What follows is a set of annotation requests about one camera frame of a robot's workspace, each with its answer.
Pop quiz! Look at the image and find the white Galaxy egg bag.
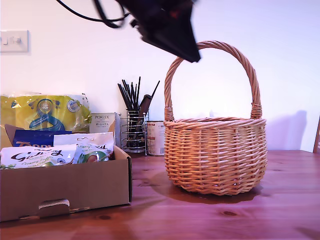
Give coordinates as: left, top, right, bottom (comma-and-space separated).
53, 132, 115, 165
0, 144, 79, 171

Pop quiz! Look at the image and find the brown cardboard box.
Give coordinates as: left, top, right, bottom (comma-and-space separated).
0, 123, 133, 223

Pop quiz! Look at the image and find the chrome wire utensil holder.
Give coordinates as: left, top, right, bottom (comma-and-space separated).
119, 108, 150, 154

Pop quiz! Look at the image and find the white wall light switch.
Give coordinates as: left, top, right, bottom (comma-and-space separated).
0, 30, 29, 54

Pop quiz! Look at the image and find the black chopstick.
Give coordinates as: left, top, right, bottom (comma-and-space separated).
135, 76, 142, 111
148, 79, 161, 101
117, 83, 131, 111
130, 81, 138, 111
121, 79, 136, 111

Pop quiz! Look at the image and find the brown-handled knife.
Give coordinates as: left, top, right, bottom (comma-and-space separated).
138, 94, 153, 118

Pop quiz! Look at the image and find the black cable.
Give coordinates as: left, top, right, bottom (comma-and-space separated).
93, 0, 127, 29
55, 0, 132, 22

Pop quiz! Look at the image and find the wooden chair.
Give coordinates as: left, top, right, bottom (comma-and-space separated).
312, 116, 320, 154

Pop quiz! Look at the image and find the yellow paper towel package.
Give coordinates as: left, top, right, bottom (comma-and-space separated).
0, 91, 92, 134

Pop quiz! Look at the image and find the woven wicker basket with handle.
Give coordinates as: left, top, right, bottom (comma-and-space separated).
163, 40, 268, 197

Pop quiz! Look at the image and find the blue Terry's orange egg bag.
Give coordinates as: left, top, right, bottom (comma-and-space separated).
12, 129, 74, 149

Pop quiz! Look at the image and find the white Porlex box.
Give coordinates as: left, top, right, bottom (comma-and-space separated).
89, 112, 123, 149

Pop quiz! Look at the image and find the large white-label tin can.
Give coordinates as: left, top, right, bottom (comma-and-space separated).
146, 120, 167, 157

